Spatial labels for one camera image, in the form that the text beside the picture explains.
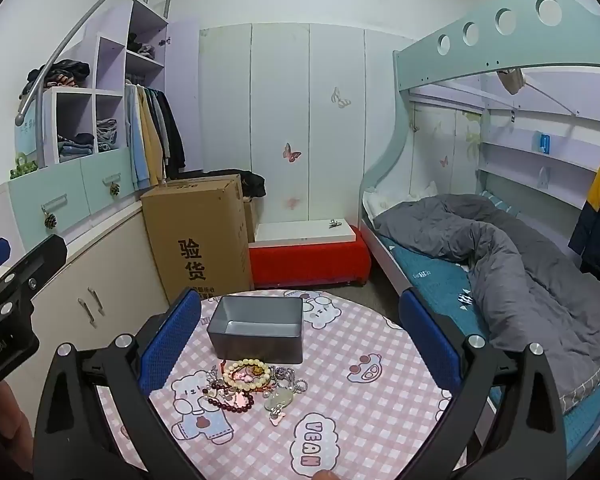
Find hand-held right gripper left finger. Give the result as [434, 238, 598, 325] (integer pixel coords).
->
[32, 287, 203, 480]

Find white wardrobe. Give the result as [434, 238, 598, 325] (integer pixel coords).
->
[198, 22, 416, 224]

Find cream bead bracelet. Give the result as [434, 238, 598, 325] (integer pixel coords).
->
[223, 358, 271, 387]

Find row of hanging clothes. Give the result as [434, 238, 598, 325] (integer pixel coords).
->
[125, 82, 187, 192]

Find cream low cabinet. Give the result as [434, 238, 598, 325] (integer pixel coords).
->
[0, 180, 181, 361]

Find dark folded clothes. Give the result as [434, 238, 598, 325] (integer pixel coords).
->
[126, 32, 156, 59]

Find white board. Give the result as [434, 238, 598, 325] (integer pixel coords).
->
[255, 218, 358, 247]

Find folded jeans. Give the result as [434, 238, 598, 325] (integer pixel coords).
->
[57, 132, 96, 162]
[96, 118, 120, 154]

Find red storage bench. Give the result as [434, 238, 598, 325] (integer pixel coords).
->
[248, 227, 372, 289]

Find teal drawer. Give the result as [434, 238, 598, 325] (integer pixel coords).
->
[7, 162, 89, 234]
[80, 147, 134, 202]

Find grey metal box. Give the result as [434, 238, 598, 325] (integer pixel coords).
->
[206, 296, 304, 365]

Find large cardboard box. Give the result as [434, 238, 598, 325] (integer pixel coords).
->
[140, 175, 254, 304]

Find pink checked bear tablecloth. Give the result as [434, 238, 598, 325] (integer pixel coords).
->
[95, 289, 453, 480]

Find grey hanging pouch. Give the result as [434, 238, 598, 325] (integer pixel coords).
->
[497, 67, 526, 95]

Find pale green jade pendant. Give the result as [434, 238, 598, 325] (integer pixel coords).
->
[263, 388, 296, 414]

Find teal bunk bed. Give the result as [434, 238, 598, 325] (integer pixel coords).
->
[360, 0, 600, 463]

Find lilac stair shelf unit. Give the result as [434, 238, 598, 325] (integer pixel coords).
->
[42, 0, 203, 173]

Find dark red bead bracelet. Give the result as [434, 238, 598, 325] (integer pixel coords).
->
[203, 391, 256, 414]

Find pile of dark clothes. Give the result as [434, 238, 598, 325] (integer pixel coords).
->
[26, 60, 91, 92]

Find grey duvet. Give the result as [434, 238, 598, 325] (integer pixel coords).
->
[372, 193, 600, 413]

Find person's left hand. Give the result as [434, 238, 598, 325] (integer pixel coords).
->
[0, 380, 35, 480]

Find grey metal handrail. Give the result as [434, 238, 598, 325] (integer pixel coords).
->
[19, 0, 177, 169]

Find striped teal pillow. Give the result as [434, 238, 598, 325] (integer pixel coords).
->
[480, 190, 520, 217]

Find white pillow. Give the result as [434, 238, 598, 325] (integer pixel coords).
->
[363, 182, 439, 222]

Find green plant ornament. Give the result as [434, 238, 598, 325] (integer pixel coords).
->
[10, 154, 37, 180]

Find pile of mixed jewelry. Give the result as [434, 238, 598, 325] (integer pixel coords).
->
[200, 357, 311, 427]

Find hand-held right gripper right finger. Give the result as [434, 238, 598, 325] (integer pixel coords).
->
[399, 287, 566, 480]

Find black bag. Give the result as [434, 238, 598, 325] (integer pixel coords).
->
[232, 170, 267, 200]

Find teal bed sheet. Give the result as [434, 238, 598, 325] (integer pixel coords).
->
[380, 239, 600, 461]

